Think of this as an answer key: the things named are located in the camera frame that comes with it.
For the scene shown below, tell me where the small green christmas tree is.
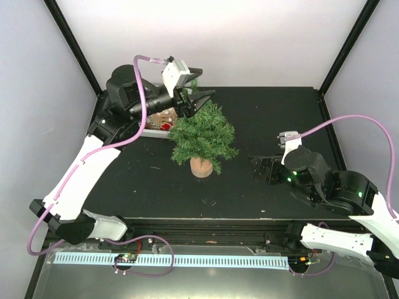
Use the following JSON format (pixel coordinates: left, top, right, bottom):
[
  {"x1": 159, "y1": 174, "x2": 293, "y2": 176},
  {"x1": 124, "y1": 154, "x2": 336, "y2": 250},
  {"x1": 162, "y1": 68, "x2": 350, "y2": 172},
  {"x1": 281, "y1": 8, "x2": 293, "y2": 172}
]
[{"x1": 168, "y1": 99, "x2": 239, "y2": 178}]

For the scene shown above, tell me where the white plastic basket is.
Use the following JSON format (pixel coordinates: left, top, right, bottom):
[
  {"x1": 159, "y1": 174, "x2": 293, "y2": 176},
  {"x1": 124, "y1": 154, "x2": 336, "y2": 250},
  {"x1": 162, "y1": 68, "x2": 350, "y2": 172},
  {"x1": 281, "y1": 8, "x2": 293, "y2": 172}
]
[{"x1": 140, "y1": 128, "x2": 170, "y2": 139}]

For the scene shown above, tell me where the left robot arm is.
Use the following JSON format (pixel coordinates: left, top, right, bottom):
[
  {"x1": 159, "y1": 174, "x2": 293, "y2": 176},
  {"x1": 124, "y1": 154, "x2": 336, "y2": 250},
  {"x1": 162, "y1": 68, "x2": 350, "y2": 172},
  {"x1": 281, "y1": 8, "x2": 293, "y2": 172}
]
[{"x1": 30, "y1": 60, "x2": 215, "y2": 249}]

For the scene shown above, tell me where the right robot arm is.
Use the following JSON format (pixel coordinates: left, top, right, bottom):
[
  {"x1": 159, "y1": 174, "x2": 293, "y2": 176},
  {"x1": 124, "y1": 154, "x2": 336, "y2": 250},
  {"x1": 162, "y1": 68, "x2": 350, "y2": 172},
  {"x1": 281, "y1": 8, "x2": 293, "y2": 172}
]
[{"x1": 249, "y1": 146, "x2": 398, "y2": 278}]

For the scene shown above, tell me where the beige burlap sack ornament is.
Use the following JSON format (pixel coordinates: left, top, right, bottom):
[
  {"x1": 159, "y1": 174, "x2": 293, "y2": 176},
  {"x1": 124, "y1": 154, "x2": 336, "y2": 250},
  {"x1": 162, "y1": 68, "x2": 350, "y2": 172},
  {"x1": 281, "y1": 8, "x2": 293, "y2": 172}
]
[{"x1": 147, "y1": 108, "x2": 178, "y2": 124}]

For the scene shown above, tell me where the red santa ornament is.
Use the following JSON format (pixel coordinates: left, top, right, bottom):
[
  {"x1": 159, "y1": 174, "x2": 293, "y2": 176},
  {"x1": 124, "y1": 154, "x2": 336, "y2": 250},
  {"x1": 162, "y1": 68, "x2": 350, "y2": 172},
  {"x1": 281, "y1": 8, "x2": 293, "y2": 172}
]
[{"x1": 160, "y1": 122, "x2": 174, "y2": 131}]

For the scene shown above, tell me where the right circuit board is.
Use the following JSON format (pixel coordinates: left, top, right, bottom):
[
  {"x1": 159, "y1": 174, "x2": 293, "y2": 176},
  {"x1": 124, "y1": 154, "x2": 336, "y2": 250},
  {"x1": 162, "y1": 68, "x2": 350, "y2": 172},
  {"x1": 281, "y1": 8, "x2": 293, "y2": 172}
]
[{"x1": 291, "y1": 253, "x2": 322, "y2": 265}]

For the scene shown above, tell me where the circuit board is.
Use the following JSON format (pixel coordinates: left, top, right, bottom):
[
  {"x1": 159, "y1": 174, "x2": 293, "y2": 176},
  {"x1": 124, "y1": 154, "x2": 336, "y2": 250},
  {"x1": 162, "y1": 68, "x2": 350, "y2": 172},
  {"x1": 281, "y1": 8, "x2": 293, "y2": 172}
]
[
  {"x1": 114, "y1": 254, "x2": 137, "y2": 263},
  {"x1": 291, "y1": 253, "x2": 322, "y2": 265}
]

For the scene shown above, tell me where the left circuit board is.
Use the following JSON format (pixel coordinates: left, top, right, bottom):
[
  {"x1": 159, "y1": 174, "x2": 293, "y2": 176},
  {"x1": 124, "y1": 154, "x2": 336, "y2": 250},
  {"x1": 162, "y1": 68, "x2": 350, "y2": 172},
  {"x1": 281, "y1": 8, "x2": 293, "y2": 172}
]
[{"x1": 114, "y1": 254, "x2": 137, "y2": 263}]

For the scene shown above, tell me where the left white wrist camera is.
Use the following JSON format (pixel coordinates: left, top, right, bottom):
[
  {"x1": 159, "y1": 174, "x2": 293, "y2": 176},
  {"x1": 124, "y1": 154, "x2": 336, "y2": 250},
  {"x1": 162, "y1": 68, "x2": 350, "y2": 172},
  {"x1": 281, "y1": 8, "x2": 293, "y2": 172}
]
[{"x1": 161, "y1": 57, "x2": 191, "y2": 98}]

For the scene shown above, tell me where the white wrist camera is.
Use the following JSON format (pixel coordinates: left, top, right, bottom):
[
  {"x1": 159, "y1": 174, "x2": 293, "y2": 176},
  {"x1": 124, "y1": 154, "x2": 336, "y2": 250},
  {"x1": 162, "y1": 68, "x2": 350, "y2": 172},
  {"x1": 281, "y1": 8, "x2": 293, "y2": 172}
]
[
  {"x1": 277, "y1": 131, "x2": 302, "y2": 165},
  {"x1": 161, "y1": 57, "x2": 191, "y2": 98}
]

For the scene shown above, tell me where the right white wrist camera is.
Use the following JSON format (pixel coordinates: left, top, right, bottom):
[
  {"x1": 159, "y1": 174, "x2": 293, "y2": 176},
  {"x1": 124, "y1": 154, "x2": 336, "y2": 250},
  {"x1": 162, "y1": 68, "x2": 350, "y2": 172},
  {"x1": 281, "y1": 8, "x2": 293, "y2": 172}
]
[{"x1": 277, "y1": 131, "x2": 302, "y2": 165}]

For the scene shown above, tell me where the left black frame post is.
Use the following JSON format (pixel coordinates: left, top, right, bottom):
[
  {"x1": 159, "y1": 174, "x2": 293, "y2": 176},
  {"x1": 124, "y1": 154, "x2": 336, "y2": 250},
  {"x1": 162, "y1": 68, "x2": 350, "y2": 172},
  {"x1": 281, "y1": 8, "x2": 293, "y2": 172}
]
[{"x1": 44, "y1": 0, "x2": 102, "y2": 96}]

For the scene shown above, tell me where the black frame post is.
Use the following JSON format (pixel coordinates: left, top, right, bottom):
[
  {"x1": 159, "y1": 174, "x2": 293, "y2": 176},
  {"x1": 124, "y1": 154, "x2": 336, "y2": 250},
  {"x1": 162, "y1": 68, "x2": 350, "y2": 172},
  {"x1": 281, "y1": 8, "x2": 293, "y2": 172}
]
[
  {"x1": 319, "y1": 0, "x2": 380, "y2": 97},
  {"x1": 44, "y1": 0, "x2": 102, "y2": 96}
]

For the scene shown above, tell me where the white slotted cable duct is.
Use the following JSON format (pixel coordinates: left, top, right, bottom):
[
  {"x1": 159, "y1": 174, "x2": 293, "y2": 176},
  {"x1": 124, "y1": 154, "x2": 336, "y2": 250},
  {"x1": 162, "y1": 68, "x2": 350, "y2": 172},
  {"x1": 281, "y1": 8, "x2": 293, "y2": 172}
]
[{"x1": 53, "y1": 252, "x2": 289, "y2": 270}]

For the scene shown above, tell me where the right black frame post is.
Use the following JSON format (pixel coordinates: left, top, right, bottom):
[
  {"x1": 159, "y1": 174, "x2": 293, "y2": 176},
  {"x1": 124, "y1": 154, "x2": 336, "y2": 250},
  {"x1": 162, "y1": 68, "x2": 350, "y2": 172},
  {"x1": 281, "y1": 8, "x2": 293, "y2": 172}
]
[{"x1": 319, "y1": 0, "x2": 380, "y2": 97}]

